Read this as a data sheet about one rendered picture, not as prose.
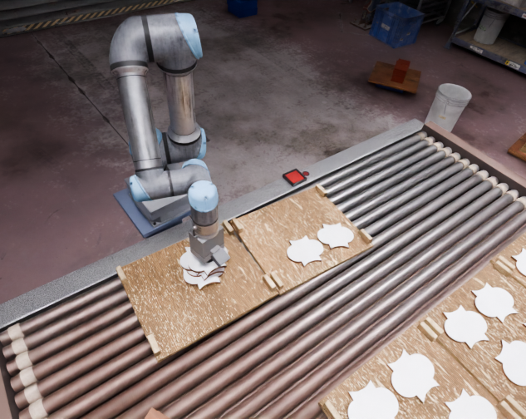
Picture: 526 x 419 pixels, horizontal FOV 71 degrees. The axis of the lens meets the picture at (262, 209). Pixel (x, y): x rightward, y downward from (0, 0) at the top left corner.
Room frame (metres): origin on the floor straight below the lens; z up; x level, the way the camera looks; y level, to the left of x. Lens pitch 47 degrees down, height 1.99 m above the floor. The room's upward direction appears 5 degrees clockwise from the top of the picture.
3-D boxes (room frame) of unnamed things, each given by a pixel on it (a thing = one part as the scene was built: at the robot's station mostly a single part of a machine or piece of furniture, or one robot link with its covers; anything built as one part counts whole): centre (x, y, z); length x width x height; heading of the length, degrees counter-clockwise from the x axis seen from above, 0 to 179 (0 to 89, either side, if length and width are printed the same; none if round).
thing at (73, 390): (0.82, -0.20, 0.90); 1.95 x 0.05 x 0.05; 129
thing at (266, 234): (0.87, -0.15, 0.93); 0.41 x 0.35 x 0.02; 125
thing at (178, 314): (0.63, 0.19, 0.93); 0.41 x 0.35 x 0.02; 127
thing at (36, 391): (0.86, -0.17, 0.90); 1.95 x 0.05 x 0.05; 129
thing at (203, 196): (0.68, 0.16, 1.25); 0.09 x 0.08 x 0.11; 21
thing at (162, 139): (1.03, 0.43, 1.13); 0.13 x 0.12 x 0.14; 111
